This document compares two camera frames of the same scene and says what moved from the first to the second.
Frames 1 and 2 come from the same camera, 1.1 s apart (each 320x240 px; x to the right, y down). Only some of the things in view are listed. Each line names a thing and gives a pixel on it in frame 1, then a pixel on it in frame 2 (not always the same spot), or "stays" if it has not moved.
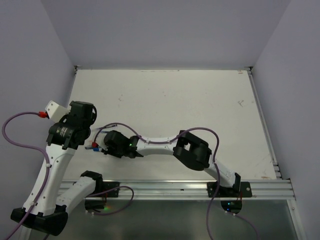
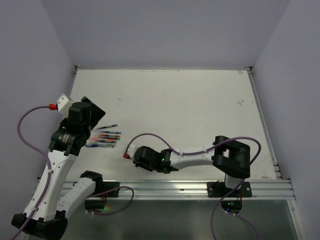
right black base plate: (239, 189) stays
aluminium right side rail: (259, 104) stays
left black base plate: (107, 185) stays
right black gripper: (109, 151) to (137, 163)
